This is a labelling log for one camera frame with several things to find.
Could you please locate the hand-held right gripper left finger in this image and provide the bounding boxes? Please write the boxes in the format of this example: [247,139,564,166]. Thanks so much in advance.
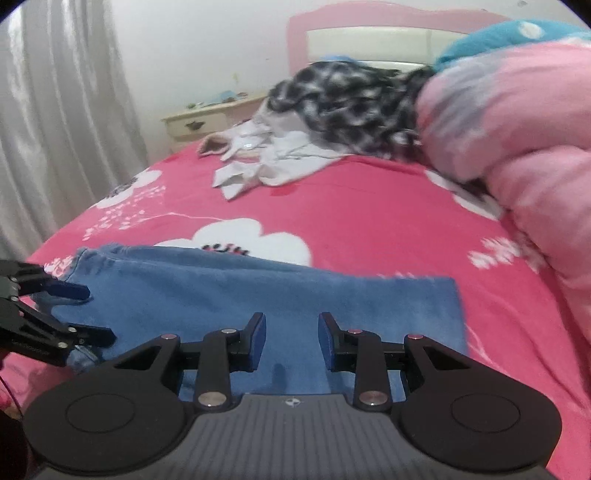
[83,312,267,411]

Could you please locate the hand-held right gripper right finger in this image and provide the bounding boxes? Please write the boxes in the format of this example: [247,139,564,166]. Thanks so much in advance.
[318,312,504,411]

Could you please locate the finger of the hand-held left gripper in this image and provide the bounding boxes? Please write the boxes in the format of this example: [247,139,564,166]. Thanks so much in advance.
[0,299,117,348]
[0,260,92,302]

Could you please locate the blue jeans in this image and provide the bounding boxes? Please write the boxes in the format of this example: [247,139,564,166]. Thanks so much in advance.
[32,244,469,402]

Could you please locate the pink floral blanket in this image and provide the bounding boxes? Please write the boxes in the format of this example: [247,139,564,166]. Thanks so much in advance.
[0,129,591,480]

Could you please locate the grey curtain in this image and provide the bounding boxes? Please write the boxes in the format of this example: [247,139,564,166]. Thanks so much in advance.
[0,0,148,261]

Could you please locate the pink checked garment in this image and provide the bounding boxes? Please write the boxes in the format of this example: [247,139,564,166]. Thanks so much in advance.
[198,131,234,158]

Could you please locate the cream nightstand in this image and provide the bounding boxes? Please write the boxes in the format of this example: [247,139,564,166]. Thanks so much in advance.
[161,95,271,155]

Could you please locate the black white plaid shirt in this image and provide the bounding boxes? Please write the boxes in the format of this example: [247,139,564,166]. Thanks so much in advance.
[268,61,437,162]

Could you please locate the pink floral quilt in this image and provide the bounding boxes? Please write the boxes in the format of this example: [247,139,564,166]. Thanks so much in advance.
[416,39,591,333]

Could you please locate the pink bed headboard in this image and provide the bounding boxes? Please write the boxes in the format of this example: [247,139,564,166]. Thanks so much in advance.
[286,0,513,77]

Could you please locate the teal pillow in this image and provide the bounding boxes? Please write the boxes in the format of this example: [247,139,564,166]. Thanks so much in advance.
[434,18,591,72]

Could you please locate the black cable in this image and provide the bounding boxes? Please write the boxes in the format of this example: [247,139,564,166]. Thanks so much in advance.
[0,369,24,422]

